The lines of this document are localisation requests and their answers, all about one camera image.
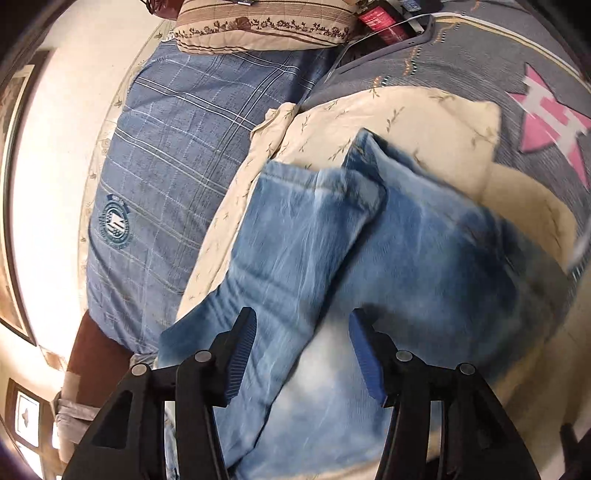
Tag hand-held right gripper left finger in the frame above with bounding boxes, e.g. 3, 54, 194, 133
61, 307, 258, 480

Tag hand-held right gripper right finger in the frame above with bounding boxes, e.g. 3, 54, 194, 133
348, 308, 541, 480

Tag blue denim pants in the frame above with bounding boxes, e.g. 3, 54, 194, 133
157, 128, 575, 480

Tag grey cloth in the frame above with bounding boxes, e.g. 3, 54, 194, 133
53, 392, 100, 462

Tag blue plaid blanket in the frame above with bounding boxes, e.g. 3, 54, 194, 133
85, 39, 342, 356

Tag cream leaf-print blanket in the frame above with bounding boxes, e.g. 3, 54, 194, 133
175, 87, 578, 462

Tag grey blanket with pink star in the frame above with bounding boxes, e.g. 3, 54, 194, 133
305, 11, 591, 278

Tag striped floral pillow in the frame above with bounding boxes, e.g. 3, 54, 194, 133
173, 0, 365, 51

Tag red box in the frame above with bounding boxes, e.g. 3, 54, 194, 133
358, 0, 426, 47

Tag brown bed frame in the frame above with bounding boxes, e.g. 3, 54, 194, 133
67, 311, 139, 416

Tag small dark picture frame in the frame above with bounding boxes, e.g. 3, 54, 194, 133
7, 378, 42, 448

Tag large dark picture frame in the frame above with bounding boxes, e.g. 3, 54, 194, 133
0, 48, 51, 347

